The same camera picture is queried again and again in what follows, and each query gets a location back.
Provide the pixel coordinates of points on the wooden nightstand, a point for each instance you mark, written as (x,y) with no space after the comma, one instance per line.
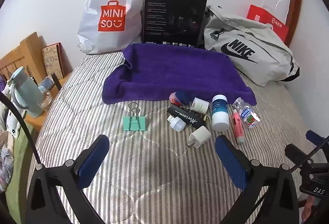
(36,121)

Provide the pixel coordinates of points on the black cardboard box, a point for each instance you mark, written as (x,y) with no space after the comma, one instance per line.
(167,8)

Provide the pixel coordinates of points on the wooden headboard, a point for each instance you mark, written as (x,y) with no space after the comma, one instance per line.
(25,49)

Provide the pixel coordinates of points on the small white jar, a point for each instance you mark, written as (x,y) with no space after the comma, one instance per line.
(200,106)

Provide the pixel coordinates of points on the red paper bag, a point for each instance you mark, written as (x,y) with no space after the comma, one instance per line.
(277,26)

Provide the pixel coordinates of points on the pink tube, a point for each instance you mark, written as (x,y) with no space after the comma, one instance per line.
(237,126)

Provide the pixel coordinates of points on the small white round cap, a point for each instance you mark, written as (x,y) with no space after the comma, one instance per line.
(178,124)

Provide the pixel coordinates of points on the person's right hand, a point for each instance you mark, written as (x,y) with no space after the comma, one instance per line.
(307,211)

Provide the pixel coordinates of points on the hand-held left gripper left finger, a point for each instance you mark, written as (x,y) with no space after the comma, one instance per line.
(93,162)

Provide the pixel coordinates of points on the small pink and blue bottle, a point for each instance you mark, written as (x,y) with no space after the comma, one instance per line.
(181,97)

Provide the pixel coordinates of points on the green blanket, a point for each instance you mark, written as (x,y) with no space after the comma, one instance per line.
(18,175)

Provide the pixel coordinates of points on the white bottle with blue label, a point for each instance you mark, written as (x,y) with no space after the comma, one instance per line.
(219,116)

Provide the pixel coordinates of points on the patterned notebook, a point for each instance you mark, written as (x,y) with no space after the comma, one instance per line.
(52,59)

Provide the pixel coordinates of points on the purple towel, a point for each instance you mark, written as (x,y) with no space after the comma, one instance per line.
(174,67)

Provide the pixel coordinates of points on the white charger plug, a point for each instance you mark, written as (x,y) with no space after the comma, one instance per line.
(201,136)

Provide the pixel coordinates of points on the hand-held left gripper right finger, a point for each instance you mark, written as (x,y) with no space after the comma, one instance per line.
(231,162)

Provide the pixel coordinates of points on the green binder clip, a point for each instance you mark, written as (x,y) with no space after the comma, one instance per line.
(135,124)

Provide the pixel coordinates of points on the white floral cloth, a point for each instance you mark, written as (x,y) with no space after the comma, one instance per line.
(11,121)

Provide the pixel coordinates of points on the grey sports bag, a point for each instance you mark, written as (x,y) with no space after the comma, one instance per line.
(257,41)

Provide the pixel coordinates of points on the striped grey bedspread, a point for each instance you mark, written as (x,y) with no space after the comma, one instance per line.
(154,162)

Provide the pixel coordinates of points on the clear pill bottle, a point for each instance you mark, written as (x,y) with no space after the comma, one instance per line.
(248,115)

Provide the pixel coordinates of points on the clear glass cup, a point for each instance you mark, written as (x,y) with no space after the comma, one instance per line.
(46,100)

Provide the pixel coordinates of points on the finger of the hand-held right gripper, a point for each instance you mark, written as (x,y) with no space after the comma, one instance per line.
(294,152)
(315,137)

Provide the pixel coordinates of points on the black tube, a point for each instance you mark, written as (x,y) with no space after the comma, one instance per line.
(185,116)

